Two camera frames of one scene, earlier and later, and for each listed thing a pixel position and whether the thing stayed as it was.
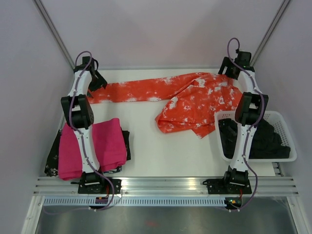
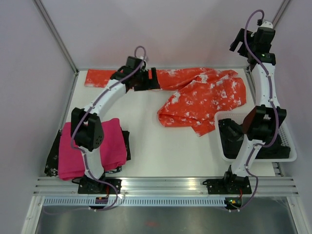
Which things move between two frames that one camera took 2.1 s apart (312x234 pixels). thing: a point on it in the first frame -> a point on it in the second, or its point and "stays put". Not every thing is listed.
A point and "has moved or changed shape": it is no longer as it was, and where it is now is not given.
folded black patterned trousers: (51, 166) stays put
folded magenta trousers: (110, 145) stays put
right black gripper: (226, 62) -> (249, 36)
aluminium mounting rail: (278, 186) stays put
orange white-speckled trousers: (193, 100) has moved or changed shape
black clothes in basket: (266, 143) stays put
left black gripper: (101, 83) -> (149, 84)
